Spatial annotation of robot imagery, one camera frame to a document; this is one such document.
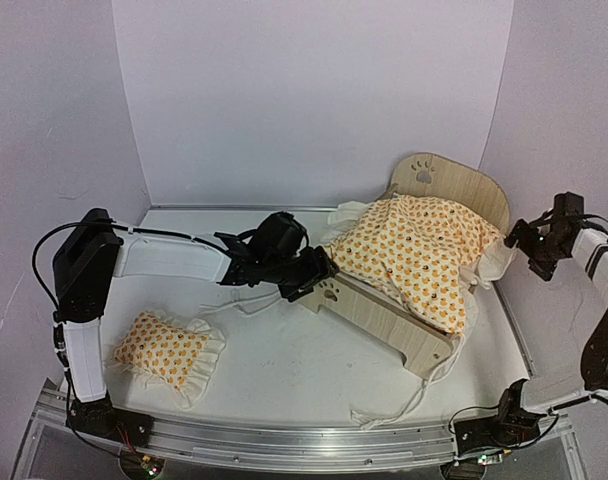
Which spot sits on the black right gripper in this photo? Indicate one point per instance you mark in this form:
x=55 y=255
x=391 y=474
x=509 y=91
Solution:
x=525 y=242

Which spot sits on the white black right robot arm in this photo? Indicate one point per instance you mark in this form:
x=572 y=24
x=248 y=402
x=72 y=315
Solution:
x=529 y=409

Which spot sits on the wooden striped pet bed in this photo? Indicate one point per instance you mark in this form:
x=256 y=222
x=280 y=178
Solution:
x=420 y=345

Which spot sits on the duck print mattress cushion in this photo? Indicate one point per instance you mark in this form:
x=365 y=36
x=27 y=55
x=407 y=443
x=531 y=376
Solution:
x=426 y=254

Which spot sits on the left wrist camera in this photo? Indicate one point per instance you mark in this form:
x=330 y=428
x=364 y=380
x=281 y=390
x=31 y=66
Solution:
x=236 y=245

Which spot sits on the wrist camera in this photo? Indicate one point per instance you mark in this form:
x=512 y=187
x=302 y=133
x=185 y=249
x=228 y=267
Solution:
x=236 y=245
x=567 y=209

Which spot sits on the duck print small pillow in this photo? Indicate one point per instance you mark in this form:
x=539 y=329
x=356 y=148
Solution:
x=158 y=351

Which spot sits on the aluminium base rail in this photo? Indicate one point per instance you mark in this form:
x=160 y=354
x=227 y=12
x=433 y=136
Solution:
x=51 y=449

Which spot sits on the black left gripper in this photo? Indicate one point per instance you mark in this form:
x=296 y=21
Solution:
x=319 y=269

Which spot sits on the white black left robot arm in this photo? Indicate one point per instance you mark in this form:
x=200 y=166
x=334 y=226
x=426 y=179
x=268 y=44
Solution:
x=126 y=319

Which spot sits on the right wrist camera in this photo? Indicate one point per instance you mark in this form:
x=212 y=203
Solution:
x=567 y=209

